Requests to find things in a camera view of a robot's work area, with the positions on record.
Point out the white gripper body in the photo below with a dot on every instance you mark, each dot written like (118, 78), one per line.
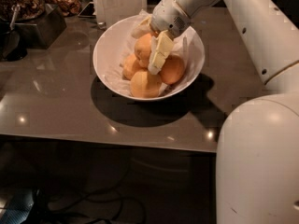
(168, 18)

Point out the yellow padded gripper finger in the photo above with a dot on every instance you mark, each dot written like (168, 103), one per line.
(142, 28)
(161, 47)

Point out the orange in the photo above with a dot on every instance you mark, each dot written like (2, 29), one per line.
(130, 66)
(145, 85)
(173, 70)
(143, 50)

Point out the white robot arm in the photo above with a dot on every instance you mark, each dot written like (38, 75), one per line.
(257, 163)

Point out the white ceramic bowl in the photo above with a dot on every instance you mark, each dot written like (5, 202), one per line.
(107, 47)

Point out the bowl of dried mushrooms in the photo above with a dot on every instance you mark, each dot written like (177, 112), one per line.
(68, 7)

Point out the white paper liner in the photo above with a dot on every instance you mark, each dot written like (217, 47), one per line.
(187, 47)

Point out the white paper container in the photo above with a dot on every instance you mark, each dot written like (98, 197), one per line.
(108, 12)

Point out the black smartphone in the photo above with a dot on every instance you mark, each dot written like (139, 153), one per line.
(88, 11)

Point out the dark metal box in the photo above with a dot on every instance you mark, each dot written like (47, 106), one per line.
(41, 32)

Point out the glass jar of nuts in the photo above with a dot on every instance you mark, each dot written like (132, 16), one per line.
(29, 9)

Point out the black round container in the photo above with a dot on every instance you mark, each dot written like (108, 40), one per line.
(13, 47)

